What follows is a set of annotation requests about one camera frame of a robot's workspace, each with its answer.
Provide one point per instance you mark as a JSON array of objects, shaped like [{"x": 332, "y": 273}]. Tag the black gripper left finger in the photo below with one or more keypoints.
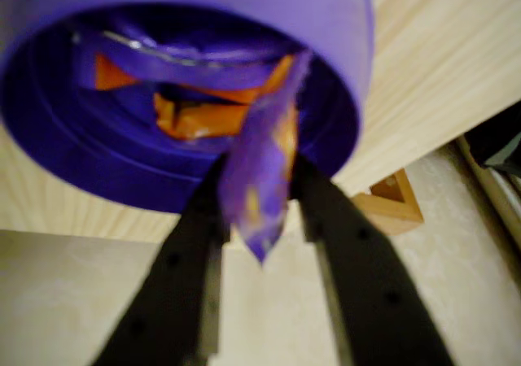
[{"x": 175, "y": 301}]

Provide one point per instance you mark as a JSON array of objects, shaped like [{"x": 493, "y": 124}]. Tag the purple orange candy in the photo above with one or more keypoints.
[
  {"x": 260, "y": 171},
  {"x": 163, "y": 63},
  {"x": 195, "y": 118}
]

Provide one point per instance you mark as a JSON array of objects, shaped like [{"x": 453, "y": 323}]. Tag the wooden triangular frame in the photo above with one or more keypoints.
[{"x": 407, "y": 215}]

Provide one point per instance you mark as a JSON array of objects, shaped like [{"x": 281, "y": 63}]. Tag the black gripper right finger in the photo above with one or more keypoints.
[{"x": 366, "y": 293}]

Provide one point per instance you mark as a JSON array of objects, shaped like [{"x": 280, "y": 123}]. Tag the purple plastic bowl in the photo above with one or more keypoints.
[{"x": 325, "y": 36}]

